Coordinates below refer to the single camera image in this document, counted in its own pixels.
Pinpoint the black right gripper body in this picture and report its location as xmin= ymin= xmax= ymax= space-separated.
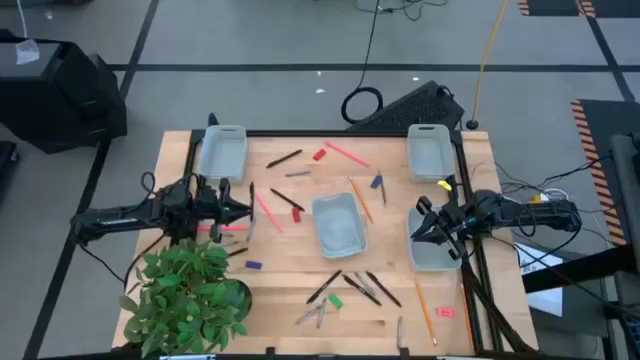
xmin=416 ymin=195 xmax=474 ymax=261

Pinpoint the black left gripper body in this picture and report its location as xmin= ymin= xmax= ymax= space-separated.
xmin=202 ymin=178 xmax=232 ymax=243

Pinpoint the long pink crayon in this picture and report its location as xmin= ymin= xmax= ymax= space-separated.
xmin=197 ymin=224 xmax=250 ymax=233
xmin=255 ymin=192 xmax=285 ymax=234
xmin=324 ymin=140 xmax=372 ymax=169

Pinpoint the orange pencil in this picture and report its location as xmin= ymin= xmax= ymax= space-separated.
xmin=348 ymin=175 xmax=375 ymax=225
xmin=460 ymin=283 xmax=475 ymax=350
xmin=414 ymin=279 xmax=439 ymax=347

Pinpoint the grey plastic bin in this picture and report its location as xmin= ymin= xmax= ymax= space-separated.
xmin=406 ymin=123 xmax=456 ymax=184
xmin=406 ymin=207 xmax=463 ymax=274
xmin=311 ymin=192 xmax=369 ymax=260
xmin=198 ymin=124 xmax=249 ymax=182

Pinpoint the black plant pot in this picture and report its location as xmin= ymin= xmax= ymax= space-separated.
xmin=219 ymin=278 xmax=254 ymax=324

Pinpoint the white floor sheet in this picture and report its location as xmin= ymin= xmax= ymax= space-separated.
xmin=514 ymin=242 xmax=565 ymax=318

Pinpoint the green leafy plant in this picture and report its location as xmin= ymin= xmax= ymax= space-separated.
xmin=118 ymin=238 xmax=250 ymax=359

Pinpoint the black perforated panel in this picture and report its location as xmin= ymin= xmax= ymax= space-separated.
xmin=346 ymin=79 xmax=466 ymax=132

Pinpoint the black support beam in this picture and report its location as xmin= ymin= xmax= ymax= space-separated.
xmin=521 ymin=243 xmax=640 ymax=295

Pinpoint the grey furniture piece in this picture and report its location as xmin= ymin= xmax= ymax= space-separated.
xmin=608 ymin=132 xmax=640 ymax=251

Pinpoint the black hazard striped mat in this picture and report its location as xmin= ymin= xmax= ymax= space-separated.
xmin=569 ymin=98 xmax=640 ymax=247
xmin=517 ymin=0 xmax=640 ymax=19

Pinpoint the large black storage case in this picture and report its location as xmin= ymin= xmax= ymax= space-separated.
xmin=0 ymin=28 xmax=129 ymax=155

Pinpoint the white crumpled paper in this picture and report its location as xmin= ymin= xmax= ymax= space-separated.
xmin=15 ymin=38 xmax=41 ymax=66

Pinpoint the black aluminium table frame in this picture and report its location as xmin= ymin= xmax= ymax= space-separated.
xmin=182 ymin=112 xmax=539 ymax=357

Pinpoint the black coiled hanging cable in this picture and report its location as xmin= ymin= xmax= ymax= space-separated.
xmin=340 ymin=0 xmax=385 ymax=126

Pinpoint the yellow hanging cable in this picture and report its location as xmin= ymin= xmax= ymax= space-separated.
xmin=464 ymin=0 xmax=509 ymax=131

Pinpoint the black floor cable bundle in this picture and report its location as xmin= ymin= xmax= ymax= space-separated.
xmin=353 ymin=0 xmax=450 ymax=22

